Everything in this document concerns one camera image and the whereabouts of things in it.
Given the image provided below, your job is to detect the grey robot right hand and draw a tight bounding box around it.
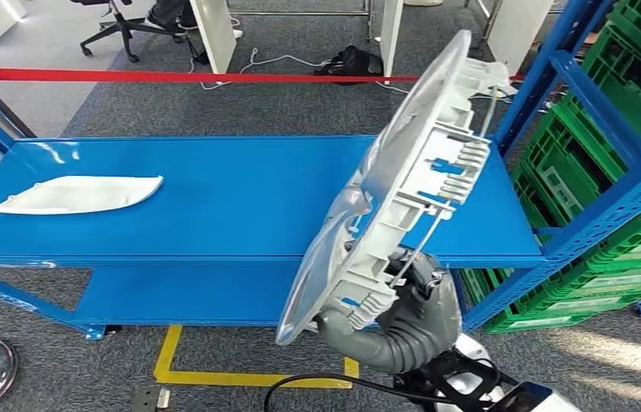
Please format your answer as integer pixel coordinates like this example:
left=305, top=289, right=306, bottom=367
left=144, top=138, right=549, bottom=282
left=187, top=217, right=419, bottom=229
left=315, top=251, right=464, bottom=374

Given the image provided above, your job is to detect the grey wheel hubcap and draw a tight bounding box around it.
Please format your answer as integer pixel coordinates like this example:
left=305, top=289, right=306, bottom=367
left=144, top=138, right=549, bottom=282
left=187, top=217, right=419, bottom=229
left=274, top=29, right=512, bottom=348

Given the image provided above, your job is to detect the white car trim part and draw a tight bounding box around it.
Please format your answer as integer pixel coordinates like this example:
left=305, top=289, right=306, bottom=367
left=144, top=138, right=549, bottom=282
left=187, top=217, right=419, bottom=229
left=0, top=174, right=164, bottom=215

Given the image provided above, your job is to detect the yellow floor tape square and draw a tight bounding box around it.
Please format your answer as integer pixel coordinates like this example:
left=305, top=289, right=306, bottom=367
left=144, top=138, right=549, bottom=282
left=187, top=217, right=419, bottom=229
left=153, top=324, right=360, bottom=391

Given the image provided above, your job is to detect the black bag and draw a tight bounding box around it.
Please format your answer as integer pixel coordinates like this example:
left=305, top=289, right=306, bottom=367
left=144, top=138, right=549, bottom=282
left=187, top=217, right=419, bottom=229
left=314, top=45, right=384, bottom=86

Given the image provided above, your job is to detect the white desk panel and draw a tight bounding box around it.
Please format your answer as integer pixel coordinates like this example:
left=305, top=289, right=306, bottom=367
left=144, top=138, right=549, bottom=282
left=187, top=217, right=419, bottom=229
left=487, top=0, right=552, bottom=76
left=190, top=0, right=238, bottom=75
left=379, top=0, right=405, bottom=78

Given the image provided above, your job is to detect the grey robot foot plate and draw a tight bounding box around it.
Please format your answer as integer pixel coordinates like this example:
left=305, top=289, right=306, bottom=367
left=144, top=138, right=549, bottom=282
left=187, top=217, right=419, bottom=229
left=129, top=386, right=172, bottom=412

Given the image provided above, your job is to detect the red barrier belt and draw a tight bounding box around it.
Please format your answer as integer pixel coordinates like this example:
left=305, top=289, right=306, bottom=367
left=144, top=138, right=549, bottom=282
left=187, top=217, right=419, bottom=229
left=0, top=67, right=526, bottom=85

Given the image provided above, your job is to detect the person's leg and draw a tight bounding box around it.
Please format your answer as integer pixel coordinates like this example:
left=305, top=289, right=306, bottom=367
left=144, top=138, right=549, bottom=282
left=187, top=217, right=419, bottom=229
left=145, top=0, right=201, bottom=34

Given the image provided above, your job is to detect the black office chair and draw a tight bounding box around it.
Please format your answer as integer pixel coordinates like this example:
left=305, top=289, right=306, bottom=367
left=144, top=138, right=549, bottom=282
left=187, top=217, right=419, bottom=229
left=70, top=0, right=188, bottom=64

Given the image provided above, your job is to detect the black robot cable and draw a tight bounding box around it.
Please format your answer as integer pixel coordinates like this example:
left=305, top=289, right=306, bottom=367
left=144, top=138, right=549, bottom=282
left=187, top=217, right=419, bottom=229
left=263, top=372, right=452, bottom=412

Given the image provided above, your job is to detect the white floor cable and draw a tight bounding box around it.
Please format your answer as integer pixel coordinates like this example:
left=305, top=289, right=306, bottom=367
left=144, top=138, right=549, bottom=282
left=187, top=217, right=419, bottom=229
left=189, top=46, right=328, bottom=92
left=374, top=80, right=414, bottom=95

